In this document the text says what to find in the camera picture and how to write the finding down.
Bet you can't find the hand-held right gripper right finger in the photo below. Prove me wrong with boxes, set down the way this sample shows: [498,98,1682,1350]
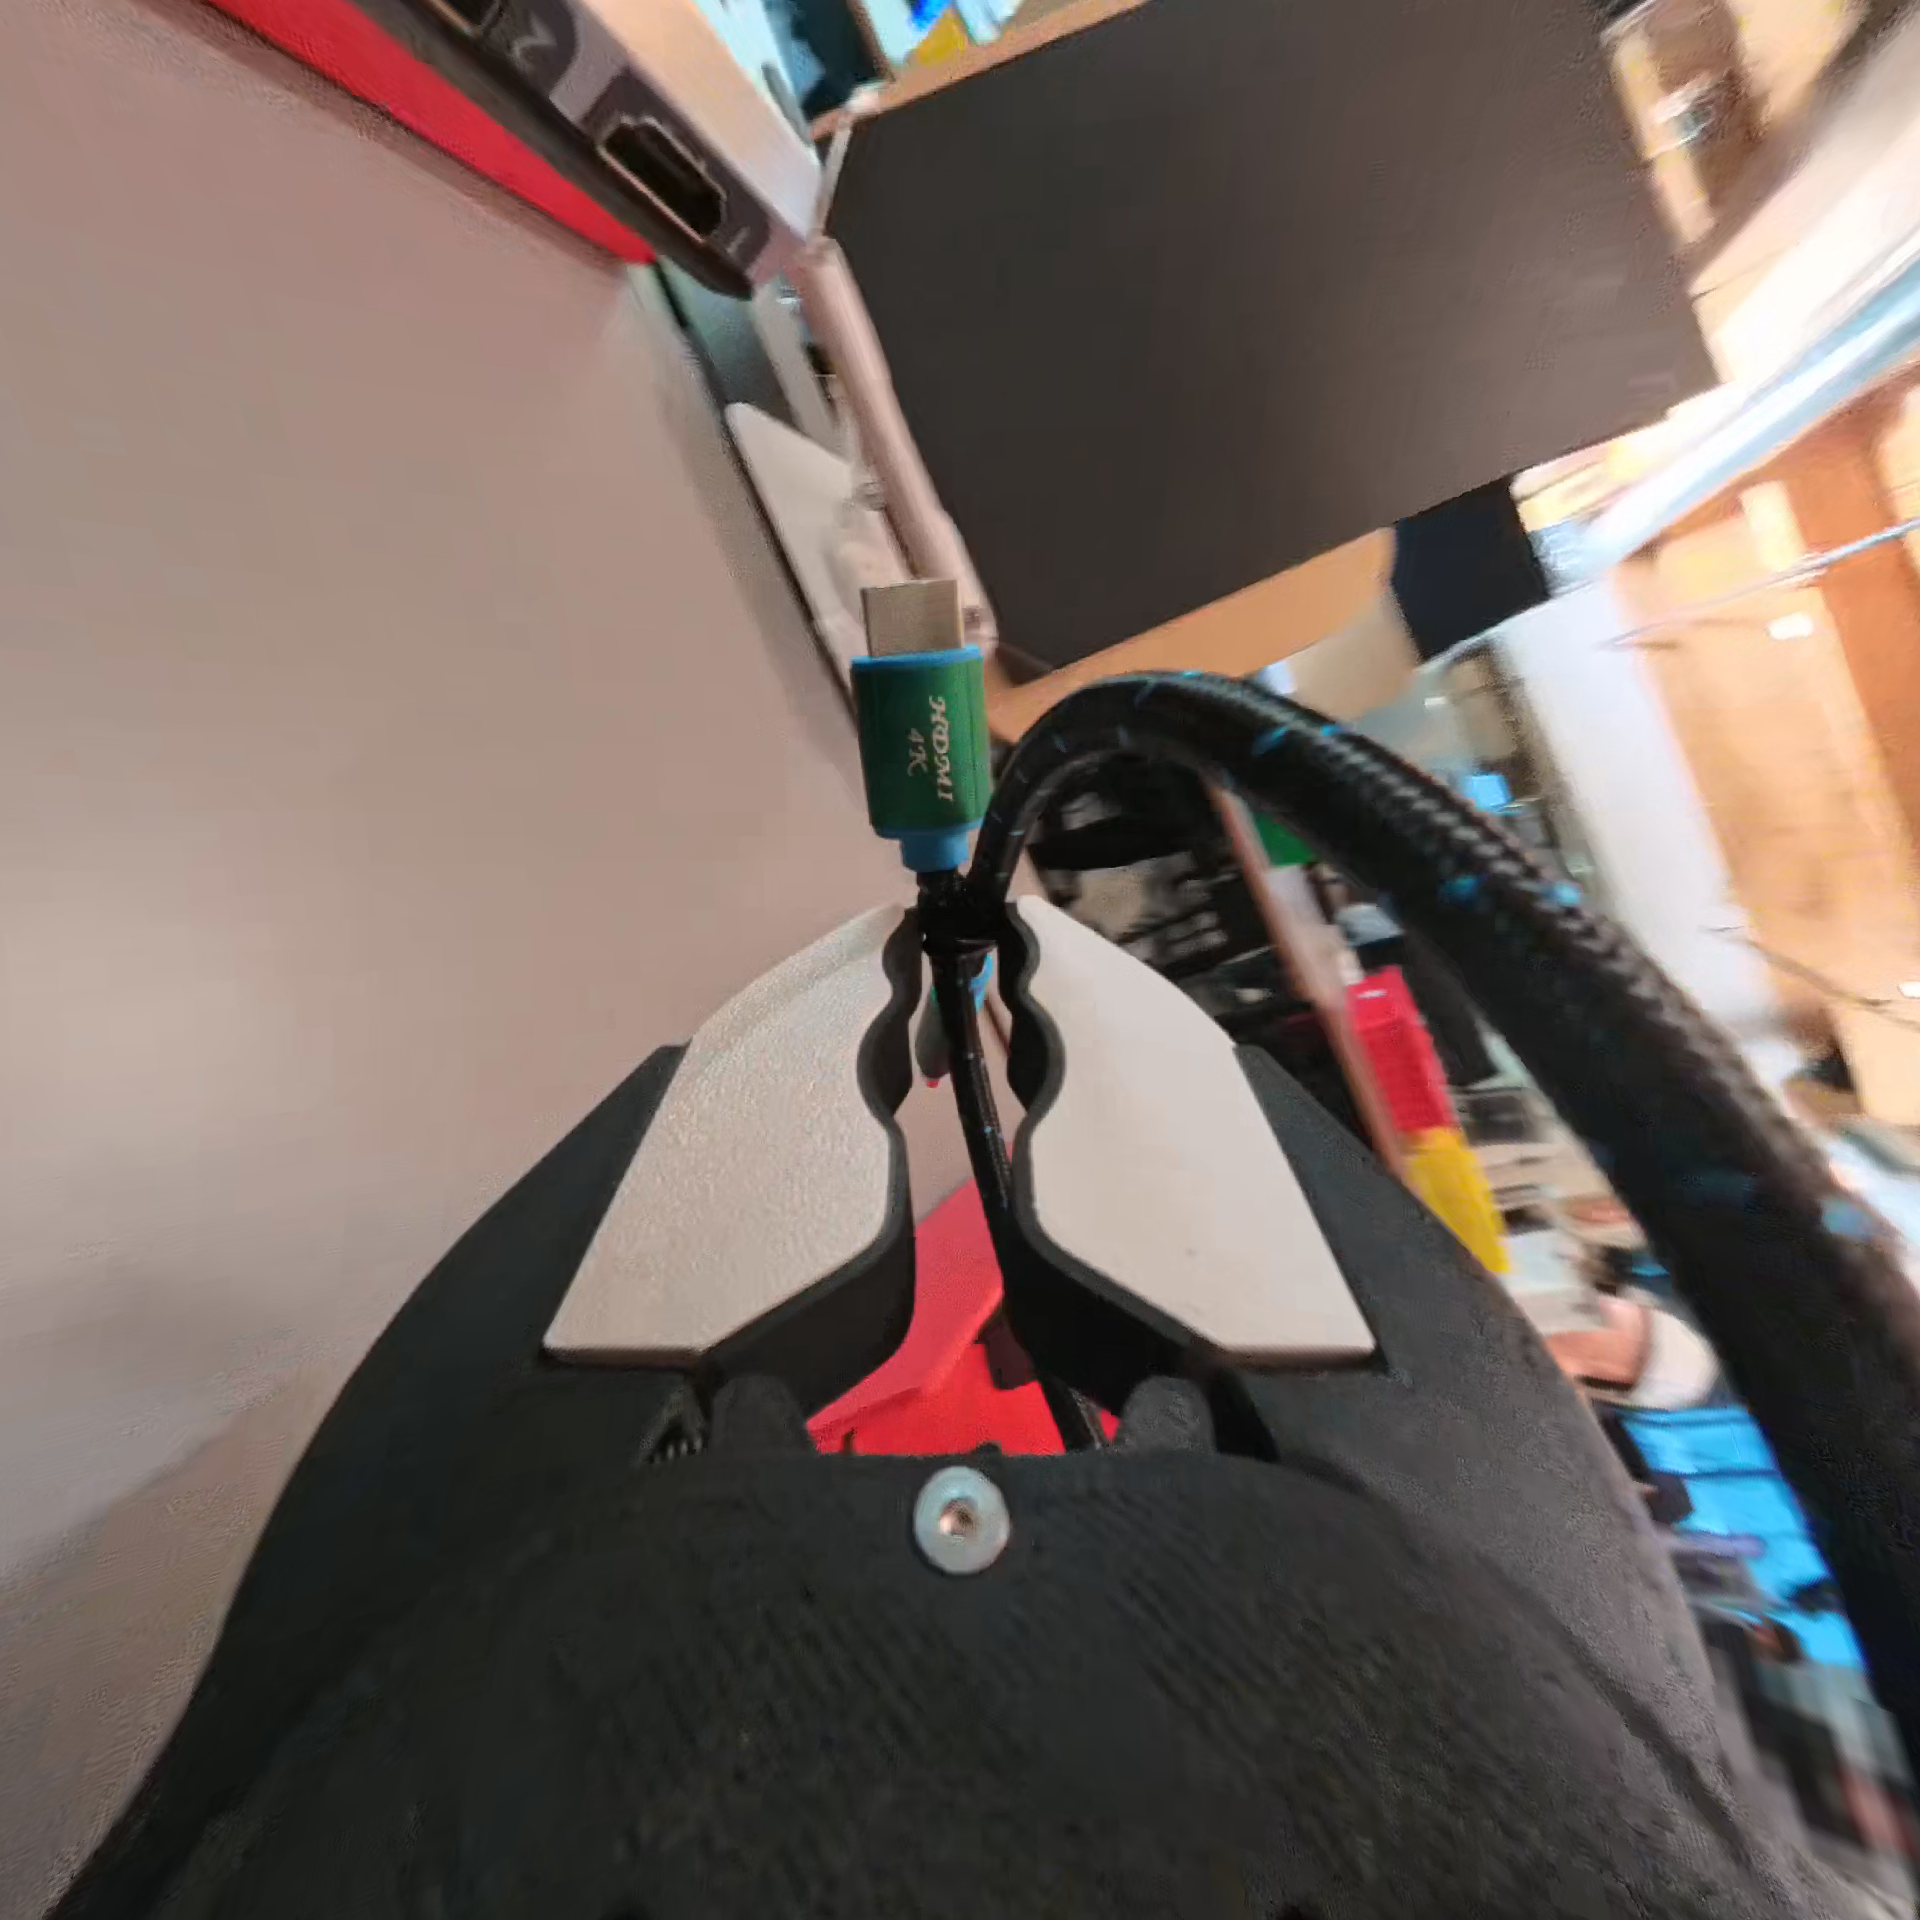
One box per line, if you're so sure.
[1002,893,1376,1399]

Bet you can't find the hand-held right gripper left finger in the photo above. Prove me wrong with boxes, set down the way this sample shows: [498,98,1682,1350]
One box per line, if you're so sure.
[543,901,922,1403]

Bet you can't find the braided cable with green plugs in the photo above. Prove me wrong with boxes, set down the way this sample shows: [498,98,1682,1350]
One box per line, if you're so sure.
[846,580,1920,1642]

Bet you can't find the silver video switch with cable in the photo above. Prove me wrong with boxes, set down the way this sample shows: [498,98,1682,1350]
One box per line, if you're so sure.
[379,0,778,301]

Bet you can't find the red plastic bin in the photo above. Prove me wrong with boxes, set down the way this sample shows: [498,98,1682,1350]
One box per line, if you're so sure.
[202,0,662,270]
[808,1186,1125,1462]

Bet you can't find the small red storage bin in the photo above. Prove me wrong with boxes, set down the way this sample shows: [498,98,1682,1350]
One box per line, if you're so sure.
[1348,966,1461,1147]

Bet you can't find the yellow storage bin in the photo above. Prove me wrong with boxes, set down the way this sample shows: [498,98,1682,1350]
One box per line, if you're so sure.
[1404,1125,1513,1280]

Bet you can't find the black wood-edged divider panel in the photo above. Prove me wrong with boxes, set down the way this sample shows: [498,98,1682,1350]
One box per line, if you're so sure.
[820,0,1725,729]

